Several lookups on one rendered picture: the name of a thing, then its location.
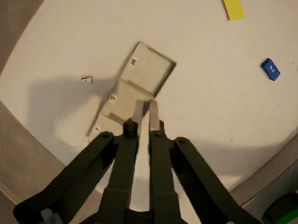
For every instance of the beige rack of three bins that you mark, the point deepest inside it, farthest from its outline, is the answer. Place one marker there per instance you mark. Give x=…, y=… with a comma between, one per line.
x=146, y=82

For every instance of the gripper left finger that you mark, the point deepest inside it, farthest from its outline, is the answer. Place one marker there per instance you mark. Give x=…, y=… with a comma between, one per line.
x=60, y=201

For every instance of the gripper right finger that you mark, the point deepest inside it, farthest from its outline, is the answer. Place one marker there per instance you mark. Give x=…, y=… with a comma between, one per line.
x=209, y=198

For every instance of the blue rectangular block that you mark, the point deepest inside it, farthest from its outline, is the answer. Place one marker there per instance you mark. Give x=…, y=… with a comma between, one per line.
x=270, y=69

